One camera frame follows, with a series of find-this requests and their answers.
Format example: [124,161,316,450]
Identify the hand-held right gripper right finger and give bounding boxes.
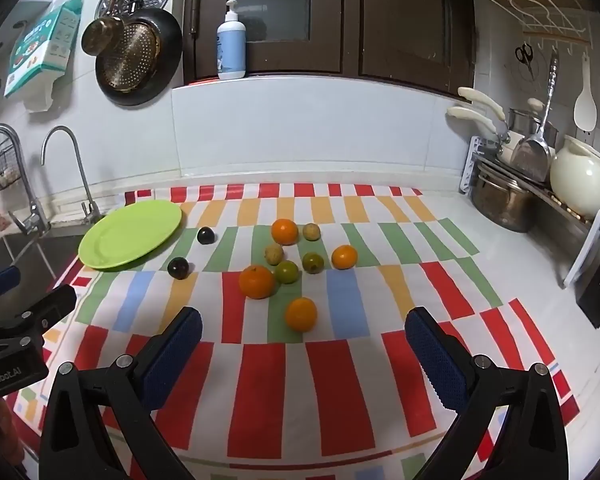
[404,306,571,480]

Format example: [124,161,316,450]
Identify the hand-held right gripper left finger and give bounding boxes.
[37,306,204,480]

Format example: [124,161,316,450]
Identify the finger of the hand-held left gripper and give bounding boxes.
[0,285,77,347]
[0,266,22,306]

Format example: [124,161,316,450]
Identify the large orange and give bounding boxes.
[238,264,276,301]

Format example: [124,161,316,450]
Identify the green plate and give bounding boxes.
[78,200,183,272]

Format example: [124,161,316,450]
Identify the steel sink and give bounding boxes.
[0,220,88,322]

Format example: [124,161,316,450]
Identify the striped colourful tablecloth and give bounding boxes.
[2,182,581,480]

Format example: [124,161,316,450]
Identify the large steel faucet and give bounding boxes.
[0,125,51,236]

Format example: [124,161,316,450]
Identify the slim gooseneck faucet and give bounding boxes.
[41,126,103,226]

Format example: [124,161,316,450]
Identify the steel cooking pot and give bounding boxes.
[470,160,538,234]

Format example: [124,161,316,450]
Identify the metal dish rack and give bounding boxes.
[460,135,600,289]

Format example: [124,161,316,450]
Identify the metal spatula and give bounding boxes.
[510,50,560,184]

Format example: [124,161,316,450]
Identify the cream ceramic jug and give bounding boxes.
[550,135,600,219]

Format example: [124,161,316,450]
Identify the teal and white bag box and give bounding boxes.
[4,0,88,112]

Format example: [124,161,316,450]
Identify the lidded steel pot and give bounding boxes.
[507,97,559,147]

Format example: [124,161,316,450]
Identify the gold perforated strainer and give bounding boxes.
[100,21,162,93]

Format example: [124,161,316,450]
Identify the small brass pot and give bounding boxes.
[81,16,127,57]

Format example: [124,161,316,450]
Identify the white rice paddle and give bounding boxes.
[573,54,598,130]

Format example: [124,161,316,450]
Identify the black frying pan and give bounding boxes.
[95,7,183,107]

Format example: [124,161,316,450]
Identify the blue white cup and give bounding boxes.
[216,0,247,81]

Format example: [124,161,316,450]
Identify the black scissors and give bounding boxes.
[515,43,535,80]

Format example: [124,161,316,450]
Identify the black wire basket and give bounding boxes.
[0,142,22,198]

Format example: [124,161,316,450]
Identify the white handled knife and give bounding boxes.
[446,106,498,134]
[457,86,506,121]

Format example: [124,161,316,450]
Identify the white wire hook rack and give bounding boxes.
[472,0,593,57]

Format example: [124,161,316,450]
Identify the dark wooden window frame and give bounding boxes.
[182,0,476,97]

